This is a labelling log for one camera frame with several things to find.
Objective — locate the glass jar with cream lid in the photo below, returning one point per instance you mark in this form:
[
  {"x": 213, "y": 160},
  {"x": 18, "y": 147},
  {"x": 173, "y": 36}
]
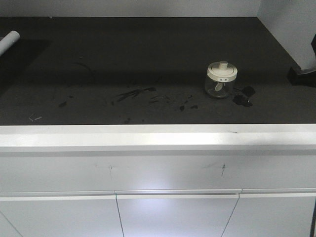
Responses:
[{"x": 220, "y": 79}]

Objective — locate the rolled white paper sheet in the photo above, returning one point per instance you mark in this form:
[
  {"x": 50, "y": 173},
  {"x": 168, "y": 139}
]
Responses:
[{"x": 8, "y": 41}]

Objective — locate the black base block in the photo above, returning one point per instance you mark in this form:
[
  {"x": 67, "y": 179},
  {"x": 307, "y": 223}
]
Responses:
[{"x": 304, "y": 77}]

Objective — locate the white fume hood cabinet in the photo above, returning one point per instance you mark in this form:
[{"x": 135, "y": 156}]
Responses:
[{"x": 106, "y": 129}]

